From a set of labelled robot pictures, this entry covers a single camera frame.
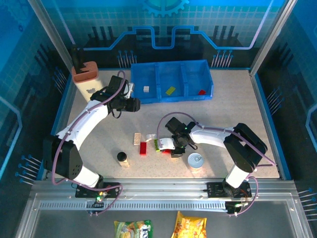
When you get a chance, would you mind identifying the slotted grey cable duct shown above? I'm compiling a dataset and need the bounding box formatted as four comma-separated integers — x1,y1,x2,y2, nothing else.
39,201,226,211

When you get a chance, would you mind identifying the black knife handle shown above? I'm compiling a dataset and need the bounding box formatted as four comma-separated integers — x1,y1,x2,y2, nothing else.
71,44,79,74
78,49,85,74

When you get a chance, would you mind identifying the small circuit board with LEDs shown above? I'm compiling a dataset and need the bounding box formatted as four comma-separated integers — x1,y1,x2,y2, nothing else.
93,192,109,209
231,201,250,212

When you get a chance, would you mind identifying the blue plastic bin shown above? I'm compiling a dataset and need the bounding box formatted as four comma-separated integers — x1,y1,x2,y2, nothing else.
182,60,214,100
155,61,188,102
130,63,160,104

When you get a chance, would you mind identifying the cream knife block pink top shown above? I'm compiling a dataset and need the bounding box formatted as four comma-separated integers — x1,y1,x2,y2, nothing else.
71,61,105,102

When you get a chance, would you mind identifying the aluminium front rail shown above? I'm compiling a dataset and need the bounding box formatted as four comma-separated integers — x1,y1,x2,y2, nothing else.
31,178,298,199

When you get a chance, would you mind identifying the green snack bag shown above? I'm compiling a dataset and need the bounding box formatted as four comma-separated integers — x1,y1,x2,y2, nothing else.
113,219,154,238

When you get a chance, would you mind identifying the aluminium frame post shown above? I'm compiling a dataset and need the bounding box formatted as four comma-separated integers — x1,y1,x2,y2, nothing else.
249,0,299,76
27,0,75,72

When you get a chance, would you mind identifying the spice jar black lid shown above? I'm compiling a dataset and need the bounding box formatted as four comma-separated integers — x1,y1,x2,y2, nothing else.
116,151,131,170

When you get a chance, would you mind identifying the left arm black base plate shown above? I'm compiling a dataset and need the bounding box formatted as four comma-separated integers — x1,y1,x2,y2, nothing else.
75,182,122,199

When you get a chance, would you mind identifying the blue table edge trim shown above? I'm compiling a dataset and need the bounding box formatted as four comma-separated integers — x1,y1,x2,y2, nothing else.
36,71,76,180
251,70,292,181

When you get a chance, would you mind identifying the silver tin can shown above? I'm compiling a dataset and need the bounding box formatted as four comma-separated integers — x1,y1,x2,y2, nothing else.
187,152,205,173

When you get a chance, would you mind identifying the yellow snack bag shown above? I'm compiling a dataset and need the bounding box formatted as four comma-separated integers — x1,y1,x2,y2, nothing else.
171,211,208,238

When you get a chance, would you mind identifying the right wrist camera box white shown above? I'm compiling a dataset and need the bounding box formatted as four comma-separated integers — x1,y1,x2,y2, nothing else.
158,138,175,151

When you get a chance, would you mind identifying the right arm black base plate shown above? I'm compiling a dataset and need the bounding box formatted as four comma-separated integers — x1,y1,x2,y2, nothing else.
207,182,252,199

